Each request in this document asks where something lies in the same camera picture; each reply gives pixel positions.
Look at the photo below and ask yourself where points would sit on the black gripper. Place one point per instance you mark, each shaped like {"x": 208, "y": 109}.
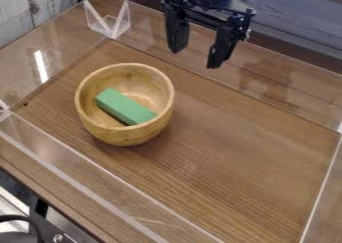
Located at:
{"x": 210, "y": 13}

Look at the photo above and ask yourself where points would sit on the green rectangular block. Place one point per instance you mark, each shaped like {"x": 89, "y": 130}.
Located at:
{"x": 124, "y": 108}

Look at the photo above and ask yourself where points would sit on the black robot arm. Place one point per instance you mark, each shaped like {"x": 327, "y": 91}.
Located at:
{"x": 226, "y": 16}

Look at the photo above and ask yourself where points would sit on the brown wooden bowl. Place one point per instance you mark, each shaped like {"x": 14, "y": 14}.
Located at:
{"x": 146, "y": 85}

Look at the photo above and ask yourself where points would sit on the clear acrylic corner bracket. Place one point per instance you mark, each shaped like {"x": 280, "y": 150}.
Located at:
{"x": 109, "y": 25}

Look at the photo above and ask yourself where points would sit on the clear acrylic enclosure wall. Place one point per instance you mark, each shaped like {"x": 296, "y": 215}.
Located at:
{"x": 116, "y": 212}

